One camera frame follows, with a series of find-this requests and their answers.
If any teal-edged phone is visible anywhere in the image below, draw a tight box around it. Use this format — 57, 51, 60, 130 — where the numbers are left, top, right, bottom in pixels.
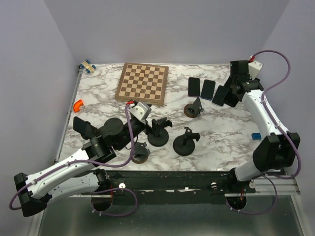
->
223, 90, 239, 108

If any blue-edged black phone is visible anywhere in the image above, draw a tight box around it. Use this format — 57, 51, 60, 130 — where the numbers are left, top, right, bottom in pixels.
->
200, 80, 216, 101

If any black phone with purple edge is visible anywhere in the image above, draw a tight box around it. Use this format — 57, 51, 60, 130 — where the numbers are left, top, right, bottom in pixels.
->
188, 77, 200, 97

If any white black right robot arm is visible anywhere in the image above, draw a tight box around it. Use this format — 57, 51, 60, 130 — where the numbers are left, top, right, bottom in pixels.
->
223, 60, 300, 193

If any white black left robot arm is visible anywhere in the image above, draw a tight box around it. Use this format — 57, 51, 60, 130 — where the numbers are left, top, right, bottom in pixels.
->
9, 115, 172, 217

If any black tall round-base phone stand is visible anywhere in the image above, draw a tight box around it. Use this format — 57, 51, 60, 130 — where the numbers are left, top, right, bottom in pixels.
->
147, 126, 169, 147

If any brown-base near phone stand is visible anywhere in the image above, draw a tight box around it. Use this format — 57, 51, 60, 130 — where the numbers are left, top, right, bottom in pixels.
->
131, 142, 151, 164

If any brown-base phone stand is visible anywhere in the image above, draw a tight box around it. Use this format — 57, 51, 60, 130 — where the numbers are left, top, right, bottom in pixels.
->
184, 97, 204, 118
131, 142, 151, 164

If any black right round-base stand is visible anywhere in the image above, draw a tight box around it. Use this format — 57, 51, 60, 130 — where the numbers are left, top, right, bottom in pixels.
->
173, 127, 200, 156

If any brown-base far phone stand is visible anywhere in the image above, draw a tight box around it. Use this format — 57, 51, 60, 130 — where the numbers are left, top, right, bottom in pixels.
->
184, 97, 204, 118

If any blue toy brick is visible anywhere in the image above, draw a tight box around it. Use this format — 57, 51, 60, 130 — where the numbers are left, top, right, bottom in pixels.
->
251, 133, 262, 140

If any wooden chessboard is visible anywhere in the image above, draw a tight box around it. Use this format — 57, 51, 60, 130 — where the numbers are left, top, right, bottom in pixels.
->
115, 62, 169, 105

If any orange plastic piece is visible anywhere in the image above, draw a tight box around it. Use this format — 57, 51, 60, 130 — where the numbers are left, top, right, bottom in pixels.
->
73, 99, 84, 113

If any blue wheeled wooden toy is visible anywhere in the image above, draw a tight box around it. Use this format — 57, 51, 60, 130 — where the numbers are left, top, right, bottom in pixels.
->
79, 60, 96, 74

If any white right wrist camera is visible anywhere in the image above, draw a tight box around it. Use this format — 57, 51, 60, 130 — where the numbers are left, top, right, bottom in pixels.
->
248, 55, 263, 80

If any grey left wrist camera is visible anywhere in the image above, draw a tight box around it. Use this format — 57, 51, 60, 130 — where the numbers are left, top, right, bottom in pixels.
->
128, 101, 152, 123

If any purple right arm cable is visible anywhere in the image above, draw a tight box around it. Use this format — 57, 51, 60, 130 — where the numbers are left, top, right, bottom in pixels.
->
225, 50, 302, 214

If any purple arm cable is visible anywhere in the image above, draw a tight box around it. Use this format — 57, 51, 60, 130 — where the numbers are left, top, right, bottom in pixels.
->
9, 101, 138, 217
225, 50, 302, 214

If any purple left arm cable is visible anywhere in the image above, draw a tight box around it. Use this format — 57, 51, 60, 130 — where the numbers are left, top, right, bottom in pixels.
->
9, 101, 138, 217

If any aluminium frame rail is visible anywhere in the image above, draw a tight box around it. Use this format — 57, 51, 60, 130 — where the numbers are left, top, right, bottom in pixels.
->
253, 176, 300, 196

